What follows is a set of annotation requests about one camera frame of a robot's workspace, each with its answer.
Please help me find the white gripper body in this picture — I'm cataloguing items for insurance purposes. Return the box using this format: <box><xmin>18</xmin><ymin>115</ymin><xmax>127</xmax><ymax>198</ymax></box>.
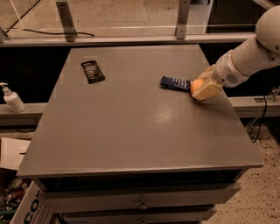
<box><xmin>213</xmin><ymin>50</ymin><xmax>249</xmax><ymax>88</ymax></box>

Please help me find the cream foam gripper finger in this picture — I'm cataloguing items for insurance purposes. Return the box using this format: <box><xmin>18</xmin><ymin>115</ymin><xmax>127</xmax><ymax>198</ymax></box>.
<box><xmin>199</xmin><ymin>65</ymin><xmax>215</xmax><ymax>81</ymax></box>
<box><xmin>191</xmin><ymin>80</ymin><xmax>223</xmax><ymax>101</ymax></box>

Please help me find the orange fruit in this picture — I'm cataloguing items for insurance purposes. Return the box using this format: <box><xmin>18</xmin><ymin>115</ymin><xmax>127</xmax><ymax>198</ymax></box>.
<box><xmin>190</xmin><ymin>79</ymin><xmax>204</xmax><ymax>94</ymax></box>

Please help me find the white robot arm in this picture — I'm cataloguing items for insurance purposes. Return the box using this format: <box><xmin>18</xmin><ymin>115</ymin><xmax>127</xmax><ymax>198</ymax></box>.
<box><xmin>191</xmin><ymin>6</ymin><xmax>280</xmax><ymax>101</ymax></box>

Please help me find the blue rxbar blueberry bar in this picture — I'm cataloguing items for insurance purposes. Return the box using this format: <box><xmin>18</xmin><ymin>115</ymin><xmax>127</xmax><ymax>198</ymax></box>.
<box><xmin>160</xmin><ymin>76</ymin><xmax>192</xmax><ymax>92</ymax></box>

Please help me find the black rxbar chocolate bar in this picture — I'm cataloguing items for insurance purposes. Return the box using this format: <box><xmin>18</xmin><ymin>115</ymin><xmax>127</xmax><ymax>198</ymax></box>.
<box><xmin>81</xmin><ymin>60</ymin><xmax>105</xmax><ymax>84</ymax></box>

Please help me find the grey drawer cabinet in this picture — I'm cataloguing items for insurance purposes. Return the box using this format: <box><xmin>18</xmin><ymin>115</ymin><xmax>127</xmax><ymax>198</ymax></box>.
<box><xmin>17</xmin><ymin>45</ymin><xmax>263</xmax><ymax>224</ymax></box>

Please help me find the white pump lotion bottle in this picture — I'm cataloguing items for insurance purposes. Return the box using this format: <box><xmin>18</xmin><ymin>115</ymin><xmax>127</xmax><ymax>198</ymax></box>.
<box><xmin>0</xmin><ymin>82</ymin><xmax>25</xmax><ymax>113</ymax></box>

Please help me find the white cardboard box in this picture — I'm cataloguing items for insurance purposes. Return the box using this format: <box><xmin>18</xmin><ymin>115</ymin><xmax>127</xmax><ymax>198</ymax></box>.
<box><xmin>10</xmin><ymin>182</ymin><xmax>53</xmax><ymax>224</ymax></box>

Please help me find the metal guard rail frame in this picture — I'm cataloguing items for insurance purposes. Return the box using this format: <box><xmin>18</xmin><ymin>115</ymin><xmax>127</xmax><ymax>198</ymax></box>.
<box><xmin>0</xmin><ymin>0</ymin><xmax>280</xmax><ymax>48</ymax></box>

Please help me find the black cable right side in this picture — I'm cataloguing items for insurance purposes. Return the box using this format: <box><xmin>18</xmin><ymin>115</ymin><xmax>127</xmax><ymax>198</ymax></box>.
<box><xmin>251</xmin><ymin>94</ymin><xmax>269</xmax><ymax>144</ymax></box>

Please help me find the black floor cable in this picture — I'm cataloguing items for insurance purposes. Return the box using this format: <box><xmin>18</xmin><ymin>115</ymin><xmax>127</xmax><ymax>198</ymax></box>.
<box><xmin>23</xmin><ymin>28</ymin><xmax>95</xmax><ymax>38</ymax></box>

